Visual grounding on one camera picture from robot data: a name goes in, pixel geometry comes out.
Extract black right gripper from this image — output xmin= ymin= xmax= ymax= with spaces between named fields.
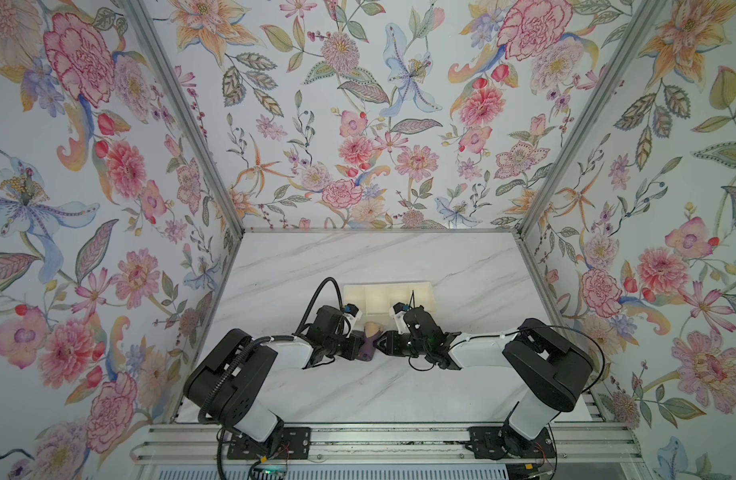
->
xmin=371 ymin=331 xmax=430 ymax=358

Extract purple sock with beige toe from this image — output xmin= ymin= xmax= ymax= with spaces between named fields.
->
xmin=357 ymin=322 xmax=384 ymax=362

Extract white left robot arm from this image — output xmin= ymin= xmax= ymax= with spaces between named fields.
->
xmin=184 ymin=304 xmax=364 ymax=444

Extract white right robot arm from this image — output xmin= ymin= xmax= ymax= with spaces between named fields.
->
xmin=373 ymin=304 xmax=593 ymax=442

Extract cream compartment tray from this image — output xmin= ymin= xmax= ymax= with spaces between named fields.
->
xmin=342 ymin=282 xmax=438 ymax=317

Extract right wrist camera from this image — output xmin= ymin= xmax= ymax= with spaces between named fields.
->
xmin=392 ymin=302 xmax=410 ymax=334

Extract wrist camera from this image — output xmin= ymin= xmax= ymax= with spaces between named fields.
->
xmin=343 ymin=303 xmax=363 ymax=329
xmin=392 ymin=302 xmax=410 ymax=334

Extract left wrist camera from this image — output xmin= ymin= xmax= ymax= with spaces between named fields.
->
xmin=343 ymin=303 xmax=363 ymax=329

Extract black corrugated left cable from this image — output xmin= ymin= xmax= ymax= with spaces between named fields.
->
xmin=196 ymin=276 xmax=345 ymax=480

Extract thin black right cable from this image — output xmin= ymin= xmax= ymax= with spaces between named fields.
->
xmin=403 ymin=290 xmax=607 ymax=480

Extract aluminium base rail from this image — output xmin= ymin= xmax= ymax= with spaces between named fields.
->
xmin=132 ymin=422 xmax=651 ymax=479

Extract aluminium corner post left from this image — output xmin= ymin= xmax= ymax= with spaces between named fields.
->
xmin=121 ymin=0 xmax=245 ymax=239

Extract aluminium corner post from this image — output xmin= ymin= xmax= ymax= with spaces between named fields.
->
xmin=121 ymin=0 xmax=245 ymax=239
xmin=515 ymin=0 xmax=661 ymax=240

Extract aluminium corner post right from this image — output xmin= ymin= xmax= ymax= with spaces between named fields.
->
xmin=515 ymin=0 xmax=661 ymax=240

